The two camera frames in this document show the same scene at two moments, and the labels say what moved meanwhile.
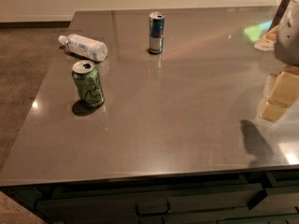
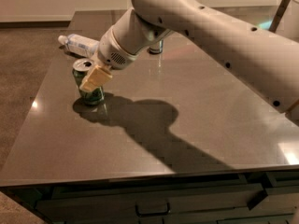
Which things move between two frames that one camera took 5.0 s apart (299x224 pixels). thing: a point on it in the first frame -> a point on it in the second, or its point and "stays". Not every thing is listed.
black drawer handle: (153, 214) stays
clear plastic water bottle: (84, 46) stays
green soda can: (89, 85) stays
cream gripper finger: (284, 94) -> (111, 54)
